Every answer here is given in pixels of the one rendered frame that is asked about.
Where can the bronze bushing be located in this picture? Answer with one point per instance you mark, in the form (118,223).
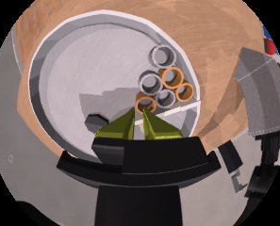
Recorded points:
(176,82)
(186,94)
(151,106)

